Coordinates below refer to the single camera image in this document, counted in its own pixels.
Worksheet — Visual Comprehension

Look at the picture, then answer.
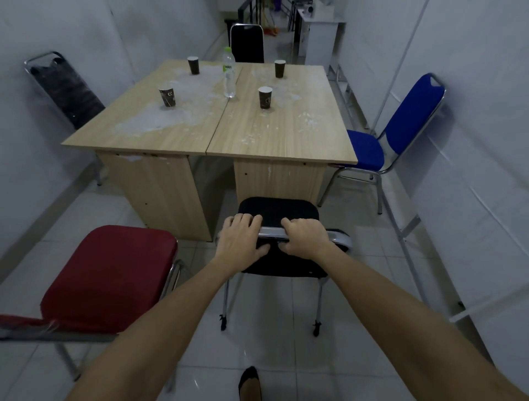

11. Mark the person's left forearm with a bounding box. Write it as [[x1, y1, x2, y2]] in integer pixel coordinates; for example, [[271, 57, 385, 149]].
[[66, 259, 249, 401]]

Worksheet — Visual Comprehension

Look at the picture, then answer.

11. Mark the person's black shoe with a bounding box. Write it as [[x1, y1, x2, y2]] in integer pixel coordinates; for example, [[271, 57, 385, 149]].
[[238, 365, 263, 401]]

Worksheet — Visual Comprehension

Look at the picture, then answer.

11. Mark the red padded metal chair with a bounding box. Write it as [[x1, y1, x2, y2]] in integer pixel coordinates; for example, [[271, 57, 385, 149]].
[[0, 225, 185, 393]]

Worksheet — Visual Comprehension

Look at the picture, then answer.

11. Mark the white desk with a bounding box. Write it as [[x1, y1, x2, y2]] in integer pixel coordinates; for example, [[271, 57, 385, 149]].
[[294, 7, 347, 70]]

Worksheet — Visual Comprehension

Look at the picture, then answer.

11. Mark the person's left hand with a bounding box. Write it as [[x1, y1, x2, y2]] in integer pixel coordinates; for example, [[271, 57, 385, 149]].
[[214, 213, 272, 273]]

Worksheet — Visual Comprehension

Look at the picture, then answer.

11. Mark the white metal support frame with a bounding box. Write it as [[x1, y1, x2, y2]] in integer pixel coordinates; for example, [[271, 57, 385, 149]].
[[370, 0, 529, 324]]

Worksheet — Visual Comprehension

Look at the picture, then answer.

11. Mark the person's right forearm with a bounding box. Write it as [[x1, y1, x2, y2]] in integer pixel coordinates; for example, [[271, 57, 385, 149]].
[[315, 244, 529, 401]]

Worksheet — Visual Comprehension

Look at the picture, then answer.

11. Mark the person's right hand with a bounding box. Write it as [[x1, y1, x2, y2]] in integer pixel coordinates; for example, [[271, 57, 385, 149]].
[[277, 217, 336, 262]]

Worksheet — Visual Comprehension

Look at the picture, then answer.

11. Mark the clear plastic water bottle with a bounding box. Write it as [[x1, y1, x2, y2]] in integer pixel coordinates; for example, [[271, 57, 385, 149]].
[[222, 46, 236, 99]]

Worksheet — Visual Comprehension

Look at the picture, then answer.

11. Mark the light wooden table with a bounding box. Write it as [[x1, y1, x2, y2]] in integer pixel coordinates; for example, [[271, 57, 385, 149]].
[[205, 62, 359, 207], [61, 59, 243, 243]]

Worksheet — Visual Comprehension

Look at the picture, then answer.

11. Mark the blue padded metal chair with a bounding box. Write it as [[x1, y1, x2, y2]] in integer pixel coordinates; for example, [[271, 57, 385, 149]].
[[317, 73, 446, 216]]

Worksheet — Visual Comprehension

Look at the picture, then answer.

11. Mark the black padded metal chair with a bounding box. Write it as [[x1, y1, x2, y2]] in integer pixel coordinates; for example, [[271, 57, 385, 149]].
[[229, 23, 265, 64], [217, 197, 353, 338], [23, 51, 106, 186]]

